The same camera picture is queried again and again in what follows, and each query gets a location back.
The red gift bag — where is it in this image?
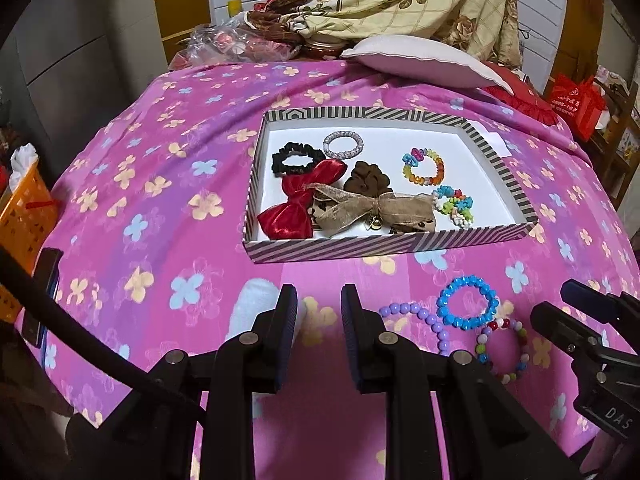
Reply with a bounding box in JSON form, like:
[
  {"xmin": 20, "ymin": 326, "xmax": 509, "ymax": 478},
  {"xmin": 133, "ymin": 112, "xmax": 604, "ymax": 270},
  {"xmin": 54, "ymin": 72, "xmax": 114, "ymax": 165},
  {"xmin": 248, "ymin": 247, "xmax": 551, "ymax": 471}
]
[{"xmin": 547, "ymin": 74, "xmax": 606, "ymax": 142}]

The flower bead bracelet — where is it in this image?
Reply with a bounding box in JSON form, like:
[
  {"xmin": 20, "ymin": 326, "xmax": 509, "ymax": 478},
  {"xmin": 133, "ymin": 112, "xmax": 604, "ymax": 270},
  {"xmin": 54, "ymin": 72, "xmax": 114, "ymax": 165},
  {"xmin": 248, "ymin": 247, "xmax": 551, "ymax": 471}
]
[{"xmin": 431, "ymin": 186, "xmax": 474, "ymax": 228}]

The grey cabinet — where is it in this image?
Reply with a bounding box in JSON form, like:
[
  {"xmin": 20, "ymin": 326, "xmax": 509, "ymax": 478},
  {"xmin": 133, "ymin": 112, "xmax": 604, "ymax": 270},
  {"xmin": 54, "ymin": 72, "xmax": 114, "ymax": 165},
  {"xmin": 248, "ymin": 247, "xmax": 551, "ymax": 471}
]
[{"xmin": 15, "ymin": 0, "xmax": 171, "ymax": 146}]

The translucent colourful bead bracelet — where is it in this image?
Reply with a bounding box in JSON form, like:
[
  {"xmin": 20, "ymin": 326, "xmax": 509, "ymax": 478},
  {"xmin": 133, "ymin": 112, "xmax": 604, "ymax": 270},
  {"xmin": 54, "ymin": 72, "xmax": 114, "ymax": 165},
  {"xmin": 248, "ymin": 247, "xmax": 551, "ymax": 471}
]
[{"xmin": 402, "ymin": 147, "xmax": 446, "ymax": 187}]

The white plastic bag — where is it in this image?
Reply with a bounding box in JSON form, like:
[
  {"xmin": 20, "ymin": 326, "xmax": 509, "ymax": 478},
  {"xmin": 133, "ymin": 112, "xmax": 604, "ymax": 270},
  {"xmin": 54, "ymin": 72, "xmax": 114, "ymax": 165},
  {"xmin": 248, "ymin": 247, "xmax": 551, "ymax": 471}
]
[{"xmin": 10, "ymin": 142, "xmax": 40, "ymax": 186}]

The pink floral bed sheet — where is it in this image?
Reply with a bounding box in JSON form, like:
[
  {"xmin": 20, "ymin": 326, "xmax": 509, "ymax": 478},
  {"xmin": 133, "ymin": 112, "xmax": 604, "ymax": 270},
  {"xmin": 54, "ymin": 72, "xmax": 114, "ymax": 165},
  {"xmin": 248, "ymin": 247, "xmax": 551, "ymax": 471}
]
[{"xmin": 15, "ymin": 57, "xmax": 640, "ymax": 480}]

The red velvet hair bow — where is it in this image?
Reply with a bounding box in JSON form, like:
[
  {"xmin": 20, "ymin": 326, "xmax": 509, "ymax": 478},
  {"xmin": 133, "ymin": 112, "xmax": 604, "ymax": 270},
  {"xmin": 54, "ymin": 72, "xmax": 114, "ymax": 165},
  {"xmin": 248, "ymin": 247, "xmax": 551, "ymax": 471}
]
[{"xmin": 257, "ymin": 158, "xmax": 349, "ymax": 240}]

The orange plastic basket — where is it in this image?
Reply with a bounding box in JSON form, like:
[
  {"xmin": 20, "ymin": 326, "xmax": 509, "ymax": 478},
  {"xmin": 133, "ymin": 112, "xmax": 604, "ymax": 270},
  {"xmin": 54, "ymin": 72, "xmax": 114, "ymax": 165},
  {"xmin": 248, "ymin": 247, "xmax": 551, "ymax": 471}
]
[{"xmin": 0, "ymin": 160, "xmax": 61, "ymax": 323}]

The yellow wooden cabinet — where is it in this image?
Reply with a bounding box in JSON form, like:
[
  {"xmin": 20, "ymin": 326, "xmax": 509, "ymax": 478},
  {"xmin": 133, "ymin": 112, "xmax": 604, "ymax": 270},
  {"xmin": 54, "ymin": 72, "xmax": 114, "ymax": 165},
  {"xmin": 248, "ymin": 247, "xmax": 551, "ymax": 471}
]
[{"xmin": 155, "ymin": 0, "xmax": 213, "ymax": 61}]

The white paper slip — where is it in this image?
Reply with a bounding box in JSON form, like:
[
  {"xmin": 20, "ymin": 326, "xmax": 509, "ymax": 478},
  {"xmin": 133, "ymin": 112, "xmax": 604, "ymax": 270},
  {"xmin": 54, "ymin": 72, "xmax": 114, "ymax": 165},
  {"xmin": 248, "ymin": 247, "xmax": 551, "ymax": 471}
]
[{"xmin": 479, "ymin": 122, "xmax": 512, "ymax": 157}]

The multicolour round bead bracelet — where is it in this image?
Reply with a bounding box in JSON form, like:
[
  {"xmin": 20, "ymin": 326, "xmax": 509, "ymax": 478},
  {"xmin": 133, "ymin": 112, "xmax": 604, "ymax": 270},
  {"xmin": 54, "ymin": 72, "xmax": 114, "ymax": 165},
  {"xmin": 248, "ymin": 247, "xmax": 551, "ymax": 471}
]
[{"xmin": 475, "ymin": 317, "xmax": 531, "ymax": 386}]

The leopard print hair bow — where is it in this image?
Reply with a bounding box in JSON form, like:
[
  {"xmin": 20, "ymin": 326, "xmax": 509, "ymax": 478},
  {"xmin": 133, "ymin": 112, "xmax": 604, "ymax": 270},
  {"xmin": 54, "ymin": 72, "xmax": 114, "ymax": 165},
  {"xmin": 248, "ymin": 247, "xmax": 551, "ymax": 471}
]
[{"xmin": 310, "ymin": 202, "xmax": 438, "ymax": 236}]

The wooden shelf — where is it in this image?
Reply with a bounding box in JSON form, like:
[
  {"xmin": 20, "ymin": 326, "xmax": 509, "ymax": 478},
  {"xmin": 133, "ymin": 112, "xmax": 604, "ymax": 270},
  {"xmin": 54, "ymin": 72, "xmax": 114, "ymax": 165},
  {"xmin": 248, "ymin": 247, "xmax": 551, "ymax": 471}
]
[{"xmin": 590, "ymin": 67, "xmax": 640, "ymax": 211}]

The brown round tin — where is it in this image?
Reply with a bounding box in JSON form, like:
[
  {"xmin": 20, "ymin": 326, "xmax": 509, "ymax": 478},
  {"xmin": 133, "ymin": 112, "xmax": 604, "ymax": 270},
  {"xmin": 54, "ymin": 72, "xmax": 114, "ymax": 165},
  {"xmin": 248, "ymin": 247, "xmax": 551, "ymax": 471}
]
[{"xmin": 305, "ymin": 37, "xmax": 351, "ymax": 61}]

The pink white pillow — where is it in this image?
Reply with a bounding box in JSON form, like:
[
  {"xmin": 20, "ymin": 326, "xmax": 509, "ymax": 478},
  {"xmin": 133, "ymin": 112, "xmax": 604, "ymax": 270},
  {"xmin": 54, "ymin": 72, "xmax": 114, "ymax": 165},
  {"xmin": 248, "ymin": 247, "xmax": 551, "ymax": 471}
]
[{"xmin": 340, "ymin": 36, "xmax": 513, "ymax": 93}]

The tan ribbon hair bow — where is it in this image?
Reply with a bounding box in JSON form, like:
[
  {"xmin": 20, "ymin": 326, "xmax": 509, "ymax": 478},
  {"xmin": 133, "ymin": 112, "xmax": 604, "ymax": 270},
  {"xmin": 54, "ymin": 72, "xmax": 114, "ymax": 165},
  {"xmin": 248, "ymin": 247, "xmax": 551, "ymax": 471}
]
[{"xmin": 307, "ymin": 183, "xmax": 436, "ymax": 238}]

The dark smartphone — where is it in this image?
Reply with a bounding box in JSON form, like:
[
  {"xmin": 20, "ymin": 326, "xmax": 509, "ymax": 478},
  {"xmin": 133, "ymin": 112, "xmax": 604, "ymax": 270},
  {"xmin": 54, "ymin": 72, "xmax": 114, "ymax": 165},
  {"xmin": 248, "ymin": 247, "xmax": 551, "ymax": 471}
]
[{"xmin": 22, "ymin": 248, "xmax": 64, "ymax": 347}]

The purple bead bracelet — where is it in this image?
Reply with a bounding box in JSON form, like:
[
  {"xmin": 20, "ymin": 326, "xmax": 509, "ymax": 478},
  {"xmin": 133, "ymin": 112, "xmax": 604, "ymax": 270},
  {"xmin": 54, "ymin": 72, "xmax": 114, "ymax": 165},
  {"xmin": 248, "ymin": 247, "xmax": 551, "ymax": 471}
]
[{"xmin": 379, "ymin": 301, "xmax": 453, "ymax": 357}]

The striped cardboard box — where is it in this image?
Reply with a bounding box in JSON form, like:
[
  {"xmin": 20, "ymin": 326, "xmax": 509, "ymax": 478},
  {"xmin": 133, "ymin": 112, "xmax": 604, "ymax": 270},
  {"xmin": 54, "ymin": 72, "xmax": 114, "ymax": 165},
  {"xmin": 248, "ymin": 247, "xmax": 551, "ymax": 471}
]
[{"xmin": 242, "ymin": 106, "xmax": 541, "ymax": 264}]

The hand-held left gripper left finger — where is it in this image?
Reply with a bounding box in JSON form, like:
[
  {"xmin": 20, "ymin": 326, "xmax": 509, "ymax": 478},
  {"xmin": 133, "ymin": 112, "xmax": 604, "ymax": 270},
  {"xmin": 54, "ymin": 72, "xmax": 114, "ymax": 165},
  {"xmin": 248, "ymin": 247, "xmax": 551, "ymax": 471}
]
[{"xmin": 112, "ymin": 284, "xmax": 299, "ymax": 480}]

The black scrunchie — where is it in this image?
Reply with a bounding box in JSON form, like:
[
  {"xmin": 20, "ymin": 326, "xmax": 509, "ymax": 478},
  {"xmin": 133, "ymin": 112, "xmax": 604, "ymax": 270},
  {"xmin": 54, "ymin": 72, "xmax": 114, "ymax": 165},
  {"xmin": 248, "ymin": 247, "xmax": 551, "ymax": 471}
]
[{"xmin": 271, "ymin": 141, "xmax": 327, "ymax": 179}]

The thick black cable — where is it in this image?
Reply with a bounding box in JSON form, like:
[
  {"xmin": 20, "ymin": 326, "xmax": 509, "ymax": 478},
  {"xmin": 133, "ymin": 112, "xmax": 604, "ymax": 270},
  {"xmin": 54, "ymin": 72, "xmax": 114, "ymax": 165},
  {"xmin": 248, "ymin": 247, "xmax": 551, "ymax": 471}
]
[{"xmin": 0, "ymin": 245, "xmax": 206, "ymax": 421}]

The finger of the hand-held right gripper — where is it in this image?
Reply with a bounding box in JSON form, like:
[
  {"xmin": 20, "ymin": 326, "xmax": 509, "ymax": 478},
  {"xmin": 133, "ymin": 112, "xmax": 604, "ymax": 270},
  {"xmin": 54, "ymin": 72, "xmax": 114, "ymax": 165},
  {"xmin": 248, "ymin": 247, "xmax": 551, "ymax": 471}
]
[
  {"xmin": 560, "ymin": 280, "xmax": 640, "ymax": 331},
  {"xmin": 530, "ymin": 302, "xmax": 618, "ymax": 361}
]

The brown scrunchie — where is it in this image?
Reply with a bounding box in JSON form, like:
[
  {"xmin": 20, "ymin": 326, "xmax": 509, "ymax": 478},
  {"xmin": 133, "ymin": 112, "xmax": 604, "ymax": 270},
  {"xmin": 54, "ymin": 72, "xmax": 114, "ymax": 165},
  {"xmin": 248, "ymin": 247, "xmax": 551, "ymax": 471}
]
[{"xmin": 342, "ymin": 160, "xmax": 396, "ymax": 196}]

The silver glitter hair tie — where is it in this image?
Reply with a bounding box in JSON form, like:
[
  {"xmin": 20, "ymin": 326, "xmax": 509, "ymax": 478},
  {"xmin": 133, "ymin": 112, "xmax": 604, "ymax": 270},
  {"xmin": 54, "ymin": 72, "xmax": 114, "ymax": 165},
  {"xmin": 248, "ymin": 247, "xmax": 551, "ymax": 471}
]
[{"xmin": 322, "ymin": 130, "xmax": 364, "ymax": 159}]

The blue bead bracelet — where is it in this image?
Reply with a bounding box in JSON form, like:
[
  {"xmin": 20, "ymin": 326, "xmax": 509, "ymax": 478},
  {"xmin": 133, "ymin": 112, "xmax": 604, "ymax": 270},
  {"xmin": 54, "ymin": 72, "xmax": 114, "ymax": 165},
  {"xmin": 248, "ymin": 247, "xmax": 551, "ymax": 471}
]
[{"xmin": 436, "ymin": 275, "xmax": 499, "ymax": 331}]

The clear plastic bag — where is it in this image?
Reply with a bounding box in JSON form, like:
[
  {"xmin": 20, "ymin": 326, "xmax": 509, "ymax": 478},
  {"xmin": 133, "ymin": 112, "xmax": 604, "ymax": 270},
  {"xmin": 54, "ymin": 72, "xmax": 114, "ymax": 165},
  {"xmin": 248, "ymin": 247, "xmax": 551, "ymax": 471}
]
[{"xmin": 170, "ymin": 22, "xmax": 306, "ymax": 68}]

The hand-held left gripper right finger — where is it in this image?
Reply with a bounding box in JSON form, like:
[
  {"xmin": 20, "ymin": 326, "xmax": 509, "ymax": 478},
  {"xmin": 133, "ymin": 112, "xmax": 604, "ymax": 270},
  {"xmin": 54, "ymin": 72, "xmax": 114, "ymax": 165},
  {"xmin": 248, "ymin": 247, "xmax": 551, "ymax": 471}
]
[{"xmin": 340, "ymin": 284, "xmax": 551, "ymax": 480}]

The red cloth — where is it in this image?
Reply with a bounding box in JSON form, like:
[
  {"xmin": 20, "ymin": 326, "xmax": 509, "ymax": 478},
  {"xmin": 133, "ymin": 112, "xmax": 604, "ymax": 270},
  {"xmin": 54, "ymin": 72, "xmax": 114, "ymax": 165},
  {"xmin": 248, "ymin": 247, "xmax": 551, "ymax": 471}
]
[{"xmin": 482, "ymin": 60, "xmax": 563, "ymax": 123}]

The white fluffy scrunchie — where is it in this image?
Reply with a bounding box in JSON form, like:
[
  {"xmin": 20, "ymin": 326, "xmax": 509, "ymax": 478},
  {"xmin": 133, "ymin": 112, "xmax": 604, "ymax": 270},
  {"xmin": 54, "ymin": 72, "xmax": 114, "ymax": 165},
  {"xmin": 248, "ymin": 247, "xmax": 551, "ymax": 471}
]
[{"xmin": 222, "ymin": 280, "xmax": 311, "ymax": 346}]

